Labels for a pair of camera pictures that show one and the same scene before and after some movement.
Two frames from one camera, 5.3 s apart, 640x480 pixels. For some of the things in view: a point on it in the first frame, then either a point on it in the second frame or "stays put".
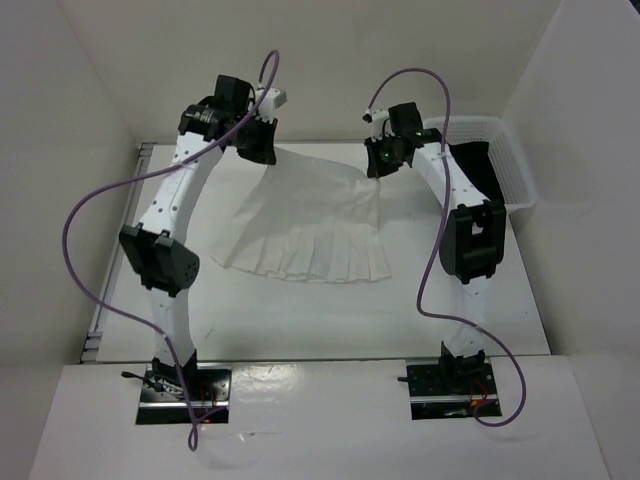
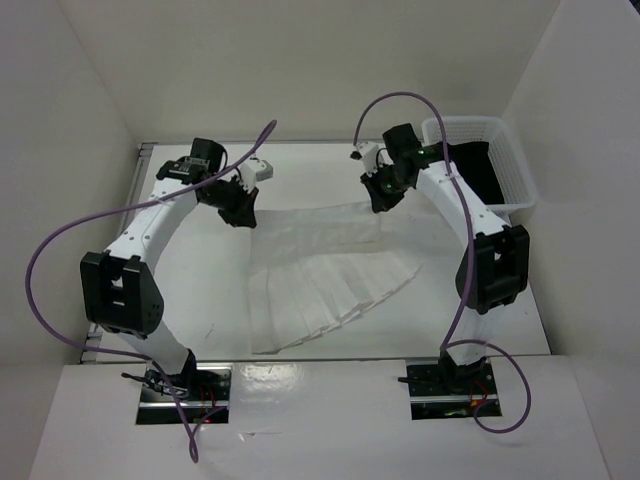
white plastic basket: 509,169 stays put
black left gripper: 265,154 -> 242,215
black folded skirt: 475,159 stays put
